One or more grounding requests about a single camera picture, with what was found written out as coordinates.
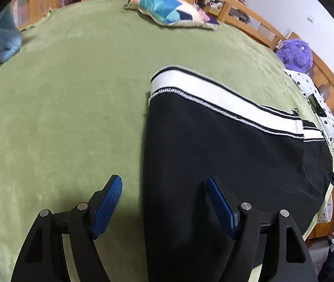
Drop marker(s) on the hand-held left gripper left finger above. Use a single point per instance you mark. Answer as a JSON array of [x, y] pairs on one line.
[[108, 205]]

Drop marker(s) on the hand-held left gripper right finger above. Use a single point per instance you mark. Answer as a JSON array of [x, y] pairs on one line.
[[220, 202]]

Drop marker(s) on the black pants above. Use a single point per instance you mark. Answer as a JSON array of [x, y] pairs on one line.
[[228, 158]]

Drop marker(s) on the dark green object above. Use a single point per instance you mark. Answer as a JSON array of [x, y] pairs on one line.
[[317, 107]]

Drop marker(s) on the white flower print pillow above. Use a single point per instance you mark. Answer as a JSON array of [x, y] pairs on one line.
[[311, 88]]

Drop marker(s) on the green fleece blanket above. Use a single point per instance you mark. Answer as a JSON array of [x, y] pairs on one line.
[[67, 100]]

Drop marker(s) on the purple plush toy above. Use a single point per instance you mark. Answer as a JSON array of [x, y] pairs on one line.
[[296, 54]]

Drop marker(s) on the geometric print pillow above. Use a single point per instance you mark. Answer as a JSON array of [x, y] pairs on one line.
[[170, 10]]

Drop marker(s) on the white wall switch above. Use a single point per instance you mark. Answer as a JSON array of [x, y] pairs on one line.
[[310, 19]]

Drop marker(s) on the wooden bed frame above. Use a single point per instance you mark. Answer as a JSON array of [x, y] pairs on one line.
[[243, 8]]

